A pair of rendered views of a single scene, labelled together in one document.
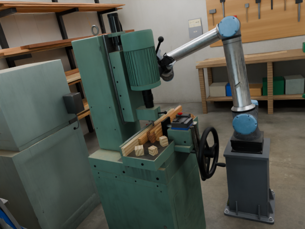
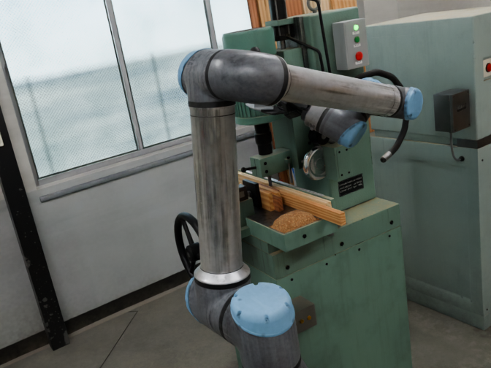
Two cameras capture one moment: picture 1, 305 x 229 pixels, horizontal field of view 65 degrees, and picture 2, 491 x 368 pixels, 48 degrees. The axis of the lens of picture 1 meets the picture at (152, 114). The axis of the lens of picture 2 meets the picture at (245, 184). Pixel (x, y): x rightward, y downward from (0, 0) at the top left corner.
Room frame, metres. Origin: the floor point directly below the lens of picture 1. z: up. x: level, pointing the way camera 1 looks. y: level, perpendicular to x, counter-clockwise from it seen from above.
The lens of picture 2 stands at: (2.17, -1.73, 1.57)
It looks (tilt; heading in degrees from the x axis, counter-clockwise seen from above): 17 degrees down; 118
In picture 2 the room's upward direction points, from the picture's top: 9 degrees counter-clockwise
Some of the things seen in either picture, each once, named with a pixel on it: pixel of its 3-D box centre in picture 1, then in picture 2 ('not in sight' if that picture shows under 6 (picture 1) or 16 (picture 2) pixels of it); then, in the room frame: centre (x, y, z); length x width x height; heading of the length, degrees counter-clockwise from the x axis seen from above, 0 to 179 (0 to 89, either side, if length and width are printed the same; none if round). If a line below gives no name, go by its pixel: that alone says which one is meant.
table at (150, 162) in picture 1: (171, 138); (250, 215); (1.31, -0.09, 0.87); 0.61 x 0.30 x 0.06; 146
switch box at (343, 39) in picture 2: not in sight; (351, 44); (1.66, 0.19, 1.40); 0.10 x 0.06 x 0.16; 56
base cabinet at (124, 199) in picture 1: (153, 200); (316, 315); (1.43, 0.11, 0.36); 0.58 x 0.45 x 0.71; 56
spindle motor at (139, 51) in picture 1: (141, 60); (253, 76); (1.36, 0.01, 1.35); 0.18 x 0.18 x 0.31
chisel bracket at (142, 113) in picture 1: (148, 113); (272, 164); (1.37, 0.02, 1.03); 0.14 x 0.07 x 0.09; 56
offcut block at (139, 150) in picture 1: (139, 150); not in sight; (1.13, 0.10, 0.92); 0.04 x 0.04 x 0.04; 0
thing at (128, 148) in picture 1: (152, 128); (277, 190); (1.38, 0.02, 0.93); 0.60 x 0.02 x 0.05; 146
